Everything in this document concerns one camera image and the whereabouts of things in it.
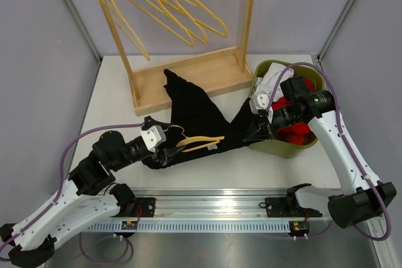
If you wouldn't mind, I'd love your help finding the black t shirt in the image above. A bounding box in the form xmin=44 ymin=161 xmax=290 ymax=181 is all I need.
xmin=142 ymin=69 xmax=254 ymax=168

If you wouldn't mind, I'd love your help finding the red t shirt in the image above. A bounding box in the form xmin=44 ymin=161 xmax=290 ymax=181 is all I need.
xmin=272 ymin=97 xmax=312 ymax=146
xmin=303 ymin=77 xmax=316 ymax=92

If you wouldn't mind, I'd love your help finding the white t shirt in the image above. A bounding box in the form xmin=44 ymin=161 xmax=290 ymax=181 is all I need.
xmin=253 ymin=63 xmax=294 ymax=102

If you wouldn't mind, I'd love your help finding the yellow hanger of black shirt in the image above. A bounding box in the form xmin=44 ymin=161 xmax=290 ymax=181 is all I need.
xmin=167 ymin=125 xmax=225 ymax=153

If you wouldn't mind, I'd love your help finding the yellow hanger of orange shirt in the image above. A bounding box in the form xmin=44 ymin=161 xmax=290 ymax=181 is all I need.
xmin=96 ymin=0 xmax=150 ymax=60

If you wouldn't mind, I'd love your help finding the yellow hanger of front red shirt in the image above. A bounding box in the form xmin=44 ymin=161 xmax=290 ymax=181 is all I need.
xmin=128 ymin=0 xmax=195 ymax=47

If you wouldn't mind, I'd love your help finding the yellow hanger of red shirt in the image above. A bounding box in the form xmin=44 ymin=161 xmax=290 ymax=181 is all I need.
xmin=128 ymin=0 xmax=195 ymax=47
xmin=129 ymin=0 xmax=211 ymax=47

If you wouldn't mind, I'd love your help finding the yellow hanger of white shirt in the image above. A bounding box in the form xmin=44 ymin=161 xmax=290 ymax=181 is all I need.
xmin=160 ymin=0 xmax=229 ymax=45

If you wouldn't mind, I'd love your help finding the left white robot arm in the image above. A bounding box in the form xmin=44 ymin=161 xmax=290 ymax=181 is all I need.
xmin=1 ymin=126 xmax=185 ymax=267

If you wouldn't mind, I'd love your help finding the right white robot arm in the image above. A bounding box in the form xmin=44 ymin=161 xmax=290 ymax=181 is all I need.
xmin=245 ymin=76 xmax=396 ymax=228

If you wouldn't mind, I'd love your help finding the green plastic basket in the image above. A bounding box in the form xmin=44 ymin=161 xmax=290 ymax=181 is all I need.
xmin=248 ymin=60 xmax=325 ymax=159

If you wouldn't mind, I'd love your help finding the wooden clothes rack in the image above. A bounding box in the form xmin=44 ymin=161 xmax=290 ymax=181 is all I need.
xmin=106 ymin=0 xmax=254 ymax=116

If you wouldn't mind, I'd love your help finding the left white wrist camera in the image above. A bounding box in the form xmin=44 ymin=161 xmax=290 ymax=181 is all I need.
xmin=140 ymin=126 xmax=166 ymax=153

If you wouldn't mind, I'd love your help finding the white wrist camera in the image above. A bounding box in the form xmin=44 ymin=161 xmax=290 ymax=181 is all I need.
xmin=140 ymin=126 xmax=166 ymax=153
xmin=249 ymin=93 xmax=273 ymax=115

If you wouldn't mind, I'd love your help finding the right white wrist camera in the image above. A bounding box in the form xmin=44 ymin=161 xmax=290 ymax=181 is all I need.
xmin=249 ymin=93 xmax=273 ymax=115

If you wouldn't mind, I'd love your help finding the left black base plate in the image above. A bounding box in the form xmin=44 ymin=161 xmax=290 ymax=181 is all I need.
xmin=116 ymin=197 xmax=156 ymax=218

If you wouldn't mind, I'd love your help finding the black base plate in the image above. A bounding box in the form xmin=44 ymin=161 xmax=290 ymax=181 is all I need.
xmin=116 ymin=197 xmax=156 ymax=218
xmin=259 ymin=197 xmax=323 ymax=218

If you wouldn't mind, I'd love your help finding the aluminium mounting rail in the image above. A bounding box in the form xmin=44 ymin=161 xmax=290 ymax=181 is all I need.
xmin=43 ymin=188 xmax=384 ymax=222

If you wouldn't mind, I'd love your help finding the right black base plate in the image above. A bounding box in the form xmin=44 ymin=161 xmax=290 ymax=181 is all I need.
xmin=259 ymin=197 xmax=323 ymax=218

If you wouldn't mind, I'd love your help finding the grey slotted cable duct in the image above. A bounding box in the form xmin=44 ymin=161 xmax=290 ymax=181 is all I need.
xmin=85 ymin=220 xmax=290 ymax=233

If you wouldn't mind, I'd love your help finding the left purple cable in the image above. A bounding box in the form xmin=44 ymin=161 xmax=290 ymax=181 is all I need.
xmin=0 ymin=116 xmax=151 ymax=264

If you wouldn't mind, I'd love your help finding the right aluminium frame post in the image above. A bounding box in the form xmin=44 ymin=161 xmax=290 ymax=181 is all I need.
xmin=317 ymin=0 xmax=357 ymax=65

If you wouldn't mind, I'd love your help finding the aluminium frame post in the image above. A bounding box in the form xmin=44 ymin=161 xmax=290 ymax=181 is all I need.
xmin=317 ymin=0 xmax=357 ymax=65
xmin=62 ymin=0 xmax=102 ymax=66

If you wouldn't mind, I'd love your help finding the left aluminium frame post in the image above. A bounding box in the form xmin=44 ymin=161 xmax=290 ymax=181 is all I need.
xmin=62 ymin=0 xmax=102 ymax=66

